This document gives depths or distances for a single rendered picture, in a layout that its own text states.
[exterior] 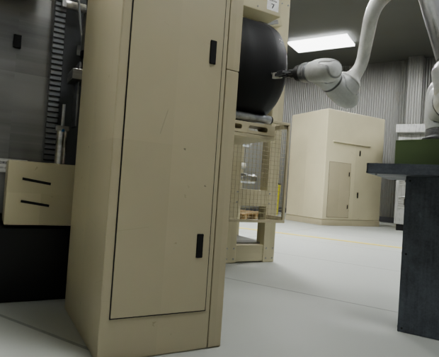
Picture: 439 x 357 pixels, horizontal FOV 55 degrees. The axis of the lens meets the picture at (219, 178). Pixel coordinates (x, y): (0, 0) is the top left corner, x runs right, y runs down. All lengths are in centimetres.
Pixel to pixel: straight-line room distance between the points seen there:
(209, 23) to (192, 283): 82
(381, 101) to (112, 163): 947
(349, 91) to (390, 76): 859
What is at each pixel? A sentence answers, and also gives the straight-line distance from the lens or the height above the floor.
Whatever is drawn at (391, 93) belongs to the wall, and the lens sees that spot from 1043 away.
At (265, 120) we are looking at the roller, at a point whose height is 89.
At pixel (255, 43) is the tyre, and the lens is 218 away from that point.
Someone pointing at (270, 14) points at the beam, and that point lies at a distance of 287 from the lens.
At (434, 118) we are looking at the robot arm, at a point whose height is 85.
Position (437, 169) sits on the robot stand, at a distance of 168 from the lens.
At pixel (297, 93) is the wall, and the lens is 1108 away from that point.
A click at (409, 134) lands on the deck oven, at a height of 163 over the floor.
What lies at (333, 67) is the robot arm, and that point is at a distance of 184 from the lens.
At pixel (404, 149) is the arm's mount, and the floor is 71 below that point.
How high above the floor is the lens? 51
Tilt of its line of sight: 1 degrees up
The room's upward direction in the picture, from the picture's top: 4 degrees clockwise
